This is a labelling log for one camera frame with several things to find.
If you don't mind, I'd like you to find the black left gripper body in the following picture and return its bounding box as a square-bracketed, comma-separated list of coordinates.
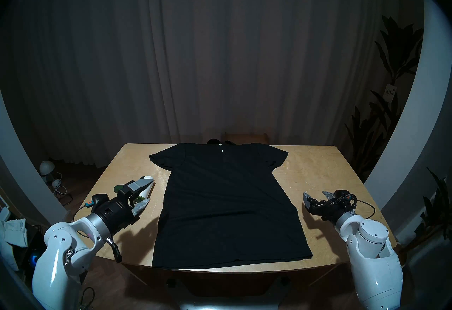
[93, 197, 140, 237]

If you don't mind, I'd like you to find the large white mushroom lamp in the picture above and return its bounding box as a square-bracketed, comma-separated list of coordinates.
[39, 160, 55, 182]

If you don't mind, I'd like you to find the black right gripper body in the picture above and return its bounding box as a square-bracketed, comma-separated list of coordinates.
[310, 200, 348, 225]

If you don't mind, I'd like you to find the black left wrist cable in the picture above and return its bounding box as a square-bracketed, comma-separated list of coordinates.
[72, 202, 123, 264]

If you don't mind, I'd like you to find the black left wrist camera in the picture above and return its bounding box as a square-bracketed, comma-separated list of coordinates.
[85, 194, 109, 209]

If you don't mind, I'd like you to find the tall dark leafy plant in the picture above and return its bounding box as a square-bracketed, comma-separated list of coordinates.
[344, 14, 424, 181]

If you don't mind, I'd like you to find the computer case with RGB fans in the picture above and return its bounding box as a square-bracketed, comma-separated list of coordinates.
[19, 225, 48, 280]

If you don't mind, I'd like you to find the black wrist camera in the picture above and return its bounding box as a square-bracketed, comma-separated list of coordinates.
[334, 189, 357, 207]
[85, 194, 109, 209]

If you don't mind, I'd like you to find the green-handled white lint roller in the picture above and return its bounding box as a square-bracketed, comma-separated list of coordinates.
[114, 176, 155, 204]

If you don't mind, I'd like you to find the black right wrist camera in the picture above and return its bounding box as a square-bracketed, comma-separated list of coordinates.
[334, 189, 357, 207]

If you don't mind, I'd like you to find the grey pleated curtain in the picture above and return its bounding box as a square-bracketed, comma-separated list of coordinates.
[0, 0, 424, 168]

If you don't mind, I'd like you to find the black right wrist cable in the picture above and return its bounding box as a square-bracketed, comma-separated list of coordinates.
[353, 198, 376, 221]

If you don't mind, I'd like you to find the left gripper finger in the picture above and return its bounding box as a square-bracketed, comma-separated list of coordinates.
[131, 199, 151, 216]
[122, 179, 155, 196]

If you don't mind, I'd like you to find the white curved arch panel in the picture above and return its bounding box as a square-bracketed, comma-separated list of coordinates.
[0, 90, 67, 230]
[364, 0, 452, 235]

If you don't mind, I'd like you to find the plant in white pot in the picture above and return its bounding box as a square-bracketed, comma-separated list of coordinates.
[395, 167, 452, 267]

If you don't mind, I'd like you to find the crumpled white cloth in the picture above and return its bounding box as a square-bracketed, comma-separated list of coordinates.
[0, 207, 29, 271]

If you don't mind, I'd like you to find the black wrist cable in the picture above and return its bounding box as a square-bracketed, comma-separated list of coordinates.
[353, 198, 376, 221]
[72, 202, 123, 264]

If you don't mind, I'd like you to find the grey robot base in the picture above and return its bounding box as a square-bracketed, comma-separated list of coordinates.
[177, 297, 283, 310]

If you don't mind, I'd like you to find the black short-sleeve t-shirt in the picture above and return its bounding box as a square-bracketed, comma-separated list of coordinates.
[149, 140, 313, 269]

